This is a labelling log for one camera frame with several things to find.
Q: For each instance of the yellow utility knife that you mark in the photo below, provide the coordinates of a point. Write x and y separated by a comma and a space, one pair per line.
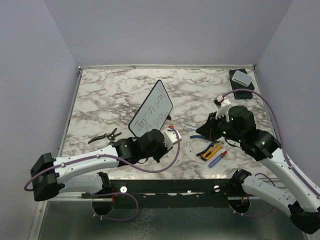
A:
211, 151

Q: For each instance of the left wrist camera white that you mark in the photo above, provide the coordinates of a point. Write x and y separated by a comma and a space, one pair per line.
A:
171, 138

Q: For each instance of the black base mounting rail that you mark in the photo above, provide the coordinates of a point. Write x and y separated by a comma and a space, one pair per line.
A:
163, 194

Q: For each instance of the black flat box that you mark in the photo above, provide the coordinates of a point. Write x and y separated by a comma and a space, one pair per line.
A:
240, 95

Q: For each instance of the black wire stripper pliers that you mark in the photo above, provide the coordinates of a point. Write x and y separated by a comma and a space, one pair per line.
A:
110, 136

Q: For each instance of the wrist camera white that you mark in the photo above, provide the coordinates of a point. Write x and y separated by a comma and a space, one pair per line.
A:
223, 105
171, 138

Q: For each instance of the silver combination wrench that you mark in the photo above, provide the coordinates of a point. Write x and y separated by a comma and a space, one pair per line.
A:
189, 128

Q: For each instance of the small black-framed whiteboard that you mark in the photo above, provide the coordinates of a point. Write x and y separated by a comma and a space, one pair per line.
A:
153, 112

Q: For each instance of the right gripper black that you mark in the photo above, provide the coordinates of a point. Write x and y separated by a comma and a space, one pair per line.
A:
208, 129

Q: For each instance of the white small box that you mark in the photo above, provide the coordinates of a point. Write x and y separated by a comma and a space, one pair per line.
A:
241, 78

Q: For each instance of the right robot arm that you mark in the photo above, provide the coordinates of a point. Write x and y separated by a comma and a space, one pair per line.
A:
301, 201

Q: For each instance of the blue red screwdriver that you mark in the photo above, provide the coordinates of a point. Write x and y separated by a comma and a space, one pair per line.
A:
217, 159

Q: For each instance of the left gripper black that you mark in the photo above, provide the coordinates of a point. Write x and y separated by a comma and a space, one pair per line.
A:
157, 158

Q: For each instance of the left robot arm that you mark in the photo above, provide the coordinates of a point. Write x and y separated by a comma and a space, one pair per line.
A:
51, 176

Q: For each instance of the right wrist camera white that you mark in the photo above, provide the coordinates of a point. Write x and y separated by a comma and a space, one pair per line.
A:
223, 105

